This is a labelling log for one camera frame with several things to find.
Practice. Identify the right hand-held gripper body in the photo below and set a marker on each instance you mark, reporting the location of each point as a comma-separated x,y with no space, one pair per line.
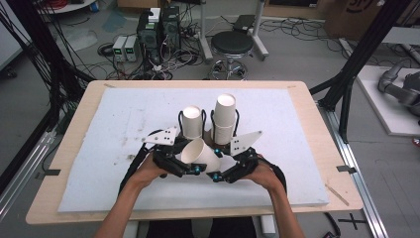
246,162

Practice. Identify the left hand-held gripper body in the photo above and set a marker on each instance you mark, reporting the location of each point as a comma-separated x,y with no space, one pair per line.
163,155

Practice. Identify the single white paper cup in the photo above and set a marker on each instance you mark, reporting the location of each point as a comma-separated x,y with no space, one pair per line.
201,152

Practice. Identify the tall stack of paper cups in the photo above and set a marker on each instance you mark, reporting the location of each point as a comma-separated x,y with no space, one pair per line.
224,115

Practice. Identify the person's right hand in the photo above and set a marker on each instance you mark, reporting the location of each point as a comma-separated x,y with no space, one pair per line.
264,177

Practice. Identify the person's left hand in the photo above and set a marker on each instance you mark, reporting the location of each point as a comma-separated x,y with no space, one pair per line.
147,173

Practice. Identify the short stack of paper cups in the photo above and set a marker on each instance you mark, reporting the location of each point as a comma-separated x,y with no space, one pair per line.
192,124

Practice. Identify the person's dark trousers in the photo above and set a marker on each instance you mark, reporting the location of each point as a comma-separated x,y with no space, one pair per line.
201,228

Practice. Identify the white foam mat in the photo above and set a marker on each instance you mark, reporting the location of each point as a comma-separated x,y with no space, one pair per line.
115,109

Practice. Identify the white table leg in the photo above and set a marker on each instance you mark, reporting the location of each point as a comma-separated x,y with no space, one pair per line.
268,225
132,230

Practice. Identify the wooden stick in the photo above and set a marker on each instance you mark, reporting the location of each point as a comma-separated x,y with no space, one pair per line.
336,195

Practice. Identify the black tape strip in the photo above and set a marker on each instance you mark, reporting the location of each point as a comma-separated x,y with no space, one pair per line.
52,172
346,169

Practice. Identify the white metal stand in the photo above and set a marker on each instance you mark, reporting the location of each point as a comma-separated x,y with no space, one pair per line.
204,39

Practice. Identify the grey bench power supply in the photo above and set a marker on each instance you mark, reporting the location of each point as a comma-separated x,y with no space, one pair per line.
119,49
131,49

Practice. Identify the black round stool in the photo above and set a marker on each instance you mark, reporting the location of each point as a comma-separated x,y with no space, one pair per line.
231,43

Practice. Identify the black computer tower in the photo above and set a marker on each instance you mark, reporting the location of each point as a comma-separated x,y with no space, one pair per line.
148,38
171,28

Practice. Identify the small white box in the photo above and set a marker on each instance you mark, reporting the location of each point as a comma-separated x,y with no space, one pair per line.
154,15

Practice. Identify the flat black device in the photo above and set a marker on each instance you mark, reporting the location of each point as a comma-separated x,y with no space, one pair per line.
243,22

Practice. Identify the white platform board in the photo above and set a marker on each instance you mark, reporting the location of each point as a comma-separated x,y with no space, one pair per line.
389,115

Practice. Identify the cardboard box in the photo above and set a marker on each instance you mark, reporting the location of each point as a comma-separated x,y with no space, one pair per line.
360,16

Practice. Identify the aluminium floor rail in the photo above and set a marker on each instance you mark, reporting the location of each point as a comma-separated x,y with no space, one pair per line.
360,185
23,178

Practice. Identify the black metal frame post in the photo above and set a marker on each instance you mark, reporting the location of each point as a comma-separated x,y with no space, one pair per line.
360,56

